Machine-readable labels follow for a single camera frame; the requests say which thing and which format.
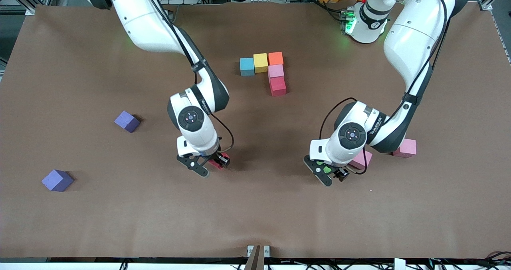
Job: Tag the red foam cube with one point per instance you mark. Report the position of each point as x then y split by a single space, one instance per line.
277 86
215 165

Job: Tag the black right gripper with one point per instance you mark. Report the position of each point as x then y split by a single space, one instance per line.
216 156

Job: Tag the paper table cover sheet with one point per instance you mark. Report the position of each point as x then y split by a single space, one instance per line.
255 206

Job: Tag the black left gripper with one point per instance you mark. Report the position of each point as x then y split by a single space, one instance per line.
342 173

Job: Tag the yellow foam cube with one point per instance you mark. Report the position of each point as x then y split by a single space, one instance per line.
260 62

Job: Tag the purple foam cube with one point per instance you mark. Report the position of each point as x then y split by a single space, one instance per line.
57 180
127 121

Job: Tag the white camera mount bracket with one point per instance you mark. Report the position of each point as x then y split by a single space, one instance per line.
319 150
185 147

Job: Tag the blue foam cube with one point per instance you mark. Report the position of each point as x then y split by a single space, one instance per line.
247 66

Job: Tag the white left camera mount bracket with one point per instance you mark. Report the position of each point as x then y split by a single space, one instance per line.
319 150

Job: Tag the pink foam cube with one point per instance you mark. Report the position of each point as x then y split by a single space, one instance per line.
276 71
409 148
361 159

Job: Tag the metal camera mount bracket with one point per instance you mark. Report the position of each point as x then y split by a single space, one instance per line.
259 251

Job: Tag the white right camera mount bracket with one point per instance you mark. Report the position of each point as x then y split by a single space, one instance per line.
185 147

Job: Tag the orange foam cube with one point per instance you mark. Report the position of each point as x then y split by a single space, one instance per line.
275 58

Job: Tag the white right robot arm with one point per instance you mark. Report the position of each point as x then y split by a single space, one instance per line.
139 18

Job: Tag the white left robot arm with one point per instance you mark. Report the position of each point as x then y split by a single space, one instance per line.
415 34

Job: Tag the green foam cube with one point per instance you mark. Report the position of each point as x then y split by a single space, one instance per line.
327 169

